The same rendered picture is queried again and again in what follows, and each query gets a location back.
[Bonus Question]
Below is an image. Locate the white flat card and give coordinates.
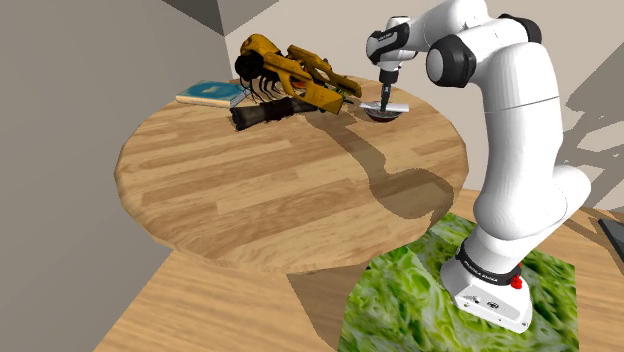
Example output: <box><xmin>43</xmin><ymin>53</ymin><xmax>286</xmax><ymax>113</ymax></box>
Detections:
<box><xmin>359</xmin><ymin>100</ymin><xmax>411</xmax><ymax>114</ymax></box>

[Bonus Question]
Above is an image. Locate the dark red bowl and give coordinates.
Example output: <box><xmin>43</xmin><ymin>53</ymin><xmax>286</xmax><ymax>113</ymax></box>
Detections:
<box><xmin>363</xmin><ymin>101</ymin><xmax>405</xmax><ymax>124</ymax></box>

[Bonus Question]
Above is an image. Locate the blue book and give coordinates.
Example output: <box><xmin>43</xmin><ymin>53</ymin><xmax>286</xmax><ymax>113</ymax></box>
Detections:
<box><xmin>174</xmin><ymin>80</ymin><xmax>253</xmax><ymax>109</ymax></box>

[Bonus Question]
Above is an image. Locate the yellow and black toy gun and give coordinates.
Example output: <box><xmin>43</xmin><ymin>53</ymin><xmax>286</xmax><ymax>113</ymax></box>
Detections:
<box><xmin>229</xmin><ymin>33</ymin><xmax>363</xmax><ymax>132</ymax></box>

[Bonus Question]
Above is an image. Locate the green patterned robot stand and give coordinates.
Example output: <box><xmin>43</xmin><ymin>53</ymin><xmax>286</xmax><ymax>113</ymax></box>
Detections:
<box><xmin>336</xmin><ymin>211</ymin><xmax>581</xmax><ymax>352</ymax></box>

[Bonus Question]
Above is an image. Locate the round wooden table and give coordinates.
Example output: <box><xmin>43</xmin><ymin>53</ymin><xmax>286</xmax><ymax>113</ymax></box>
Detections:
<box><xmin>113</xmin><ymin>72</ymin><xmax>470</xmax><ymax>275</ymax></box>

